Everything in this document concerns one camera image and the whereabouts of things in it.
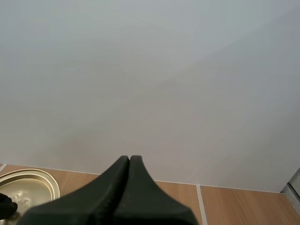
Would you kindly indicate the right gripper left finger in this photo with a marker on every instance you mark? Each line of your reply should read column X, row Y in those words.
column 93, row 201

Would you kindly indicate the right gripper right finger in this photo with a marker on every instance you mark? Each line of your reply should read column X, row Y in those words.
column 152, row 204

